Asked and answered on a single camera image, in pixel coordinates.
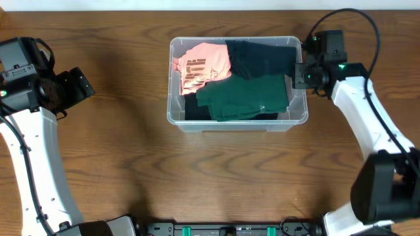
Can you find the dark navy garment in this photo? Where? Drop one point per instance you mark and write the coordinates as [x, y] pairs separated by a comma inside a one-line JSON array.
[[253, 60]]

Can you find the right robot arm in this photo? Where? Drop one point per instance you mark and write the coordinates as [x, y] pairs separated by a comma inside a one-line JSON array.
[[387, 187]]

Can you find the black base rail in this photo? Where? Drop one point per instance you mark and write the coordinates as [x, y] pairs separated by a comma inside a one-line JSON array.
[[287, 227]]

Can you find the pink printed t-shirt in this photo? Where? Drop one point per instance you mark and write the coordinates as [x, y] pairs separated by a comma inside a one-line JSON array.
[[203, 63]]

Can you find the black sweater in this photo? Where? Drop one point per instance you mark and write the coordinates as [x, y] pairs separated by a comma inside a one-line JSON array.
[[195, 113]]

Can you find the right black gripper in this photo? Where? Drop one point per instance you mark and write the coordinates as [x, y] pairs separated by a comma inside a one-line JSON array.
[[300, 75]]

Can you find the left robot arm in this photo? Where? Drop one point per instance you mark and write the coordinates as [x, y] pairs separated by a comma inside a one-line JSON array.
[[33, 99]]

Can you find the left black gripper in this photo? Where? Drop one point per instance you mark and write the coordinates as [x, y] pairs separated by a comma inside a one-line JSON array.
[[77, 84]]

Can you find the clear plastic storage bin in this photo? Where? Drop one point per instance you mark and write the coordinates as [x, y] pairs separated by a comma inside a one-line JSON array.
[[296, 114]]

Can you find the dark green garment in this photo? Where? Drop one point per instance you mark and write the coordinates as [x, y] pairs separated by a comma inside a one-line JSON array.
[[236, 98]]

